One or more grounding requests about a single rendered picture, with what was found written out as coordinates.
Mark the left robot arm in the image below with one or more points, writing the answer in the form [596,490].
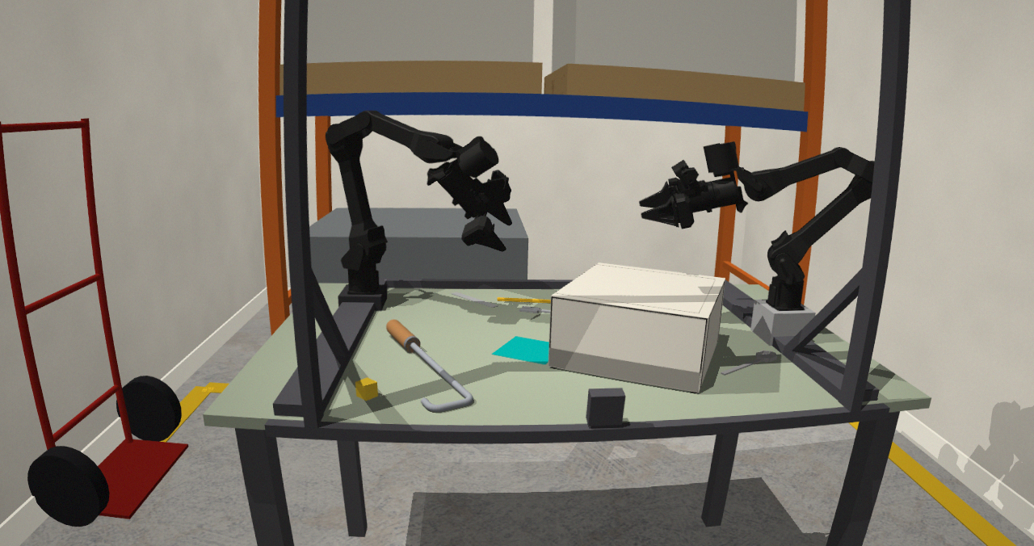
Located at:
[345,143]

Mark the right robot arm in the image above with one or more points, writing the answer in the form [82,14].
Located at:
[785,293]

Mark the large cream box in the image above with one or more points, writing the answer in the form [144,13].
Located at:
[637,324]

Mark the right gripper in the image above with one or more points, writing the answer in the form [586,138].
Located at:
[703,200]

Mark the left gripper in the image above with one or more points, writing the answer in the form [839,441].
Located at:
[480,228]

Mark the small yellow cube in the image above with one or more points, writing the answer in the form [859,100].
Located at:
[366,389]

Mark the grey spoon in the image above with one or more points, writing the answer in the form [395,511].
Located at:
[765,356]

